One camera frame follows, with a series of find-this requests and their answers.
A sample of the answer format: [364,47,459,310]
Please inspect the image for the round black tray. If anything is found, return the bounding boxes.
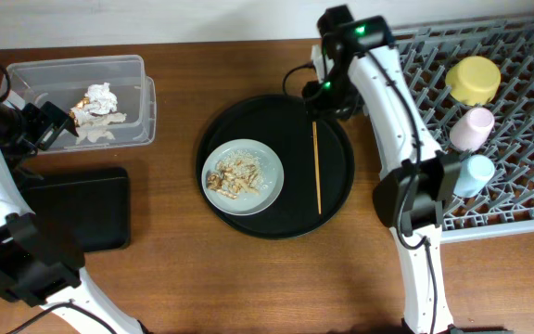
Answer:
[196,95,355,239]

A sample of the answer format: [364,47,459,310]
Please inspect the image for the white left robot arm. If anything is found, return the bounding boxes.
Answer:
[0,90,147,333]

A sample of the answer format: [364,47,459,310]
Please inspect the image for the grey plate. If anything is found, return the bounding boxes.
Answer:
[199,139,285,216]

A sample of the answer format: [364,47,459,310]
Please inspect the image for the grey dishwasher rack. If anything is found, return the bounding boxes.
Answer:
[391,18,534,243]

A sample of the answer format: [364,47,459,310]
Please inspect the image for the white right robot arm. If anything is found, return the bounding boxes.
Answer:
[301,5,461,333]

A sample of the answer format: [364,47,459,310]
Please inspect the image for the wooden chopstick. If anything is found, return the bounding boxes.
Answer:
[311,121,322,215]

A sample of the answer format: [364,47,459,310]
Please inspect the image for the food scraps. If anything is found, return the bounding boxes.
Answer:
[206,150,263,199]

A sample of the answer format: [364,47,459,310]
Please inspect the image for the black rectangular tray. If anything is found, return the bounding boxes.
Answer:
[20,167,131,252]

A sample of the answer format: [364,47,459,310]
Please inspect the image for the white napkin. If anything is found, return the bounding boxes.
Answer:
[76,83,126,145]

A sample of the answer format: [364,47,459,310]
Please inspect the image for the clear plastic bin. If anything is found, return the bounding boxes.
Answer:
[1,55,157,154]

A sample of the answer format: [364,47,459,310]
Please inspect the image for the pink cup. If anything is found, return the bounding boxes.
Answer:
[450,108,495,151]

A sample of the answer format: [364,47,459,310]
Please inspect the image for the yellow bowl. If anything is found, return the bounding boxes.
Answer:
[445,56,502,106]

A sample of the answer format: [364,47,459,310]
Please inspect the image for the light blue cup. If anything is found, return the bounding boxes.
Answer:
[453,155,496,198]

